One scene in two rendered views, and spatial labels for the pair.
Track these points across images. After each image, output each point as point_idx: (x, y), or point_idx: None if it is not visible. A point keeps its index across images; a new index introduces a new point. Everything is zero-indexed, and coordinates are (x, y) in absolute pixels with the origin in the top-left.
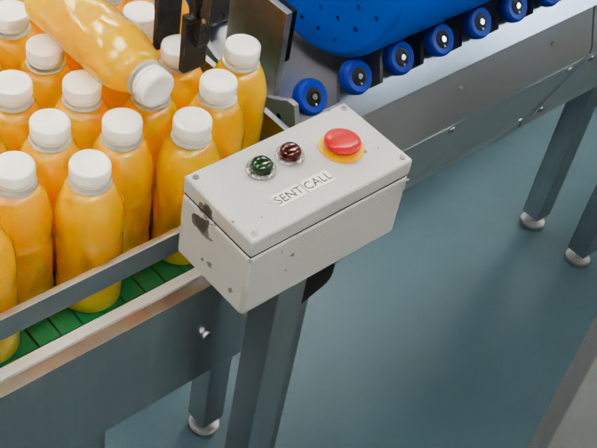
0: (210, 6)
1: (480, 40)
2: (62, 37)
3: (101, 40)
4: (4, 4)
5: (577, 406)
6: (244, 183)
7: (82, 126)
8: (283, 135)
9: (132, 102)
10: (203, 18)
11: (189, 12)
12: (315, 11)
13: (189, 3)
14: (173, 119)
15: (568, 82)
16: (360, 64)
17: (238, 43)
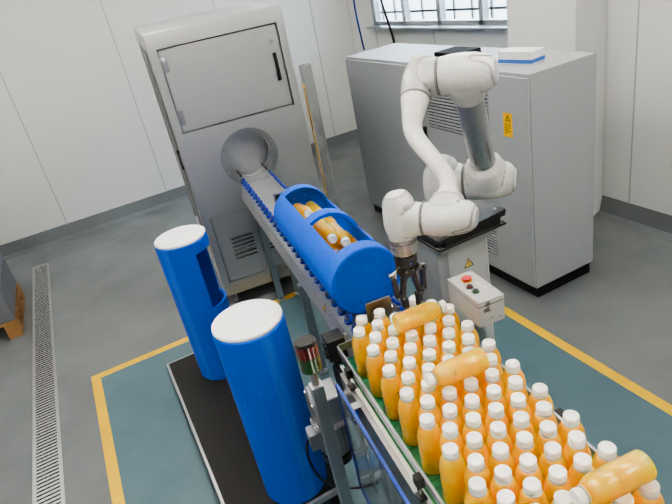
0: (426, 283)
1: None
2: (420, 320)
3: (430, 308)
4: (389, 341)
5: None
6: (481, 294)
7: (439, 334)
8: (461, 288)
9: (433, 321)
10: (425, 288)
11: (419, 292)
12: (374, 299)
13: (418, 290)
14: (448, 309)
15: None
16: (394, 297)
17: (413, 298)
